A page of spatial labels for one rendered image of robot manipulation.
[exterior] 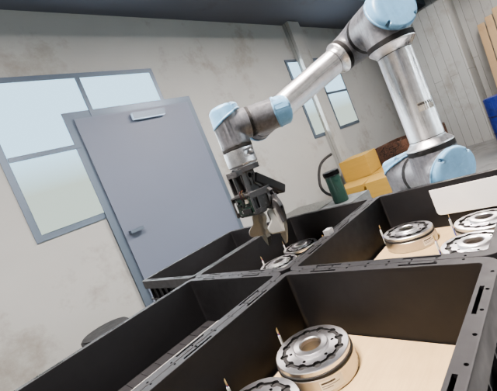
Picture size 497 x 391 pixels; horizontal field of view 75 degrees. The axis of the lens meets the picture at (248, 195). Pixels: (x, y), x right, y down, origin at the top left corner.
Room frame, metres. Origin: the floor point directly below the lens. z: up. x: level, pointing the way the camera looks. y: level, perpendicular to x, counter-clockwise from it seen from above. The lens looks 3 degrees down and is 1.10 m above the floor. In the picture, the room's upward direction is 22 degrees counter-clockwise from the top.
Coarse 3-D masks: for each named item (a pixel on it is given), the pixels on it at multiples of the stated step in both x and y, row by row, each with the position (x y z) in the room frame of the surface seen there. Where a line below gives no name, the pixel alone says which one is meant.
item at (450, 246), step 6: (462, 234) 0.56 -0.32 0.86; (468, 234) 0.55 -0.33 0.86; (450, 240) 0.55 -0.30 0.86; (456, 240) 0.54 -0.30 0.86; (444, 246) 0.54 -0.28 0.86; (450, 246) 0.53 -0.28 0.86; (456, 246) 0.52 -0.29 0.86; (486, 246) 0.48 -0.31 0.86; (444, 252) 0.52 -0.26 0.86; (450, 252) 0.52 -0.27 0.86; (456, 252) 0.51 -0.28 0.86
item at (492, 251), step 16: (464, 176) 0.66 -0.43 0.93; (400, 192) 0.75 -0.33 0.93; (368, 208) 0.74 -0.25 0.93; (496, 224) 0.39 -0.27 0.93; (496, 240) 0.35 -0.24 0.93; (304, 256) 0.57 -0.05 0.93; (416, 256) 0.39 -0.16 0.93; (432, 256) 0.38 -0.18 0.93; (448, 256) 0.36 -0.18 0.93; (464, 256) 0.35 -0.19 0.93; (480, 256) 0.33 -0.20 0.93; (496, 256) 0.33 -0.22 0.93
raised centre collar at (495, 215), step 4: (484, 212) 0.60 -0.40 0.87; (488, 212) 0.59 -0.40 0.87; (492, 212) 0.59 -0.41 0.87; (496, 212) 0.58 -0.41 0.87; (472, 216) 0.60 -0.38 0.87; (476, 216) 0.60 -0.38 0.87; (480, 216) 0.60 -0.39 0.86; (492, 216) 0.57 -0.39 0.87; (496, 216) 0.56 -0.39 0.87; (472, 220) 0.58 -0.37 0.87; (476, 220) 0.58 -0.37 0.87; (480, 220) 0.57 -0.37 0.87; (484, 220) 0.57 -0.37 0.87; (488, 220) 0.56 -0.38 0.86; (492, 220) 0.56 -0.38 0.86
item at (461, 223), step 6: (486, 210) 0.62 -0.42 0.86; (492, 210) 0.61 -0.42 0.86; (468, 216) 0.63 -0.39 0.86; (456, 222) 0.62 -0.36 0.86; (462, 222) 0.61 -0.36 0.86; (468, 222) 0.60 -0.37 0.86; (492, 222) 0.56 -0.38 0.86; (456, 228) 0.60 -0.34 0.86; (462, 228) 0.58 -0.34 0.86; (468, 228) 0.57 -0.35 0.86; (474, 228) 0.56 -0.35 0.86; (480, 228) 0.55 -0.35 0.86; (486, 228) 0.54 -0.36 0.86; (492, 228) 0.54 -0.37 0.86
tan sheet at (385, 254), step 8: (440, 232) 0.68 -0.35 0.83; (448, 232) 0.67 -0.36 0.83; (440, 240) 0.64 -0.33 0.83; (384, 248) 0.72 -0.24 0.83; (424, 248) 0.64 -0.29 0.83; (432, 248) 0.62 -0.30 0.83; (384, 256) 0.68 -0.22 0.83; (392, 256) 0.66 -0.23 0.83; (400, 256) 0.65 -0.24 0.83; (408, 256) 0.63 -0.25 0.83
